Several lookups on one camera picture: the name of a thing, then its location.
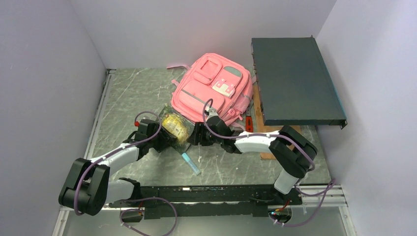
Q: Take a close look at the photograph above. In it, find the pink student backpack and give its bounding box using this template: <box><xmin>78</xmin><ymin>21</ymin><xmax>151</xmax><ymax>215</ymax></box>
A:
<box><xmin>171</xmin><ymin>53</ymin><xmax>254</xmax><ymax>130</ymax></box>

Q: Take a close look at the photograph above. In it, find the shiny gold foil book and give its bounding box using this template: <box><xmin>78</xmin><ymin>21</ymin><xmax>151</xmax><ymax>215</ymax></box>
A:
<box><xmin>159</xmin><ymin>104</ymin><xmax>195</xmax><ymax>154</ymax></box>

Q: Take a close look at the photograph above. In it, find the light blue eraser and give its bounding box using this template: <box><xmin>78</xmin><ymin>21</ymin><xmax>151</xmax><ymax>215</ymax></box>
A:
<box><xmin>181</xmin><ymin>153</ymin><xmax>201</xmax><ymax>176</ymax></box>

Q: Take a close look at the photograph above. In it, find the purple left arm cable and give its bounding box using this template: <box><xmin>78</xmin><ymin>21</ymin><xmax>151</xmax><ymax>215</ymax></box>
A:
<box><xmin>74</xmin><ymin>111</ymin><xmax>178</xmax><ymax>236</ymax></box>

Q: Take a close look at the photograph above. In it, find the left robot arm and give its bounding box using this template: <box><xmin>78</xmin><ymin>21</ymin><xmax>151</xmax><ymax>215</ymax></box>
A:
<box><xmin>58</xmin><ymin>119</ymin><xmax>178</xmax><ymax>216</ymax></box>

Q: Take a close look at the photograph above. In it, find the aluminium frame rail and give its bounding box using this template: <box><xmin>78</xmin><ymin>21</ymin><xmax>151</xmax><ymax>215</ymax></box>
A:
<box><xmin>52</xmin><ymin>185</ymin><xmax>357</xmax><ymax>236</ymax></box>

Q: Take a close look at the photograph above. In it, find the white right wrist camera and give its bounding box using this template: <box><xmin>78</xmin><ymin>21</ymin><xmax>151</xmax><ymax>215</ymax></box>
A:
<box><xmin>205</xmin><ymin>107</ymin><xmax>218</xmax><ymax>119</ymax></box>

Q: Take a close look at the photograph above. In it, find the red handled wrench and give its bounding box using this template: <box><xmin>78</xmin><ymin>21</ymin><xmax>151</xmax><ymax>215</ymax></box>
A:
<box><xmin>245</xmin><ymin>101</ymin><xmax>254</xmax><ymax>132</ymax></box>

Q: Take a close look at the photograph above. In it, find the dark green metal box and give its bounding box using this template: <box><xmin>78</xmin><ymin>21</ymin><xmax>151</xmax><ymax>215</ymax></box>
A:
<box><xmin>251</xmin><ymin>36</ymin><xmax>348</xmax><ymax>129</ymax></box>

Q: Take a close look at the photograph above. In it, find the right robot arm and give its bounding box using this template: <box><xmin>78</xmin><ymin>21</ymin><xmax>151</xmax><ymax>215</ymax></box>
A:
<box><xmin>187</xmin><ymin>117</ymin><xmax>318</xmax><ymax>204</ymax></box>

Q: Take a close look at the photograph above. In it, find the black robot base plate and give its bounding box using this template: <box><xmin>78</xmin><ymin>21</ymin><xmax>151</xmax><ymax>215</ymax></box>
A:
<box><xmin>109</xmin><ymin>184</ymin><xmax>302</xmax><ymax>219</ymax></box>

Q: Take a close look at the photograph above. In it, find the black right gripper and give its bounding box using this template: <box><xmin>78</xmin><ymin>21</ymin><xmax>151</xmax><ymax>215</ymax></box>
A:
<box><xmin>187</xmin><ymin>122</ymin><xmax>223</xmax><ymax>147</ymax></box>

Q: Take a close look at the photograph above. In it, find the wooden board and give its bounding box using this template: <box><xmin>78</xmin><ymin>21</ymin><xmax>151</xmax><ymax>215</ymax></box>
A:
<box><xmin>253</xmin><ymin>84</ymin><xmax>301</xmax><ymax>160</ymax></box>

